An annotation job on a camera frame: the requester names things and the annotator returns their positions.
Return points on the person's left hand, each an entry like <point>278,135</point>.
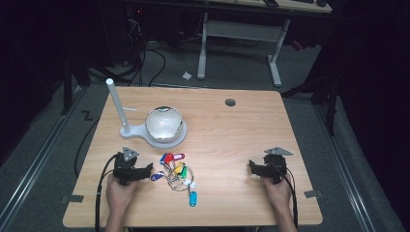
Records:
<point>120,193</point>

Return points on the bunch of coloured key tags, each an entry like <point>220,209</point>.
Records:
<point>176,172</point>

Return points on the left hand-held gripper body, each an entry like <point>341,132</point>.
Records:
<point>124,169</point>

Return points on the white stand with pole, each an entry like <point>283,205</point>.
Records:
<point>135,131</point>

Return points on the crumpled white paper scrap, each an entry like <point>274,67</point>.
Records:
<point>187,75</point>

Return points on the grey-legged background desk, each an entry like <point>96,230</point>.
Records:
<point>245,30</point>

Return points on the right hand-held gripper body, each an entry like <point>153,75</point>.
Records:
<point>274,169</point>

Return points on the metal floor rail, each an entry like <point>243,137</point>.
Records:
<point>35,167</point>
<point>346,180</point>

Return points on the grey tape piece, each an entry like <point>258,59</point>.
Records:
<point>313,194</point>
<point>76,198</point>

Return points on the white glossy bowl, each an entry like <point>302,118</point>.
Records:
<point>163,124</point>

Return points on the dark metal stand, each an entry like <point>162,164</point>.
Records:
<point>67,87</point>
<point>330,106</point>

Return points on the person's right hand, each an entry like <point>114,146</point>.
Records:
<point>279,193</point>

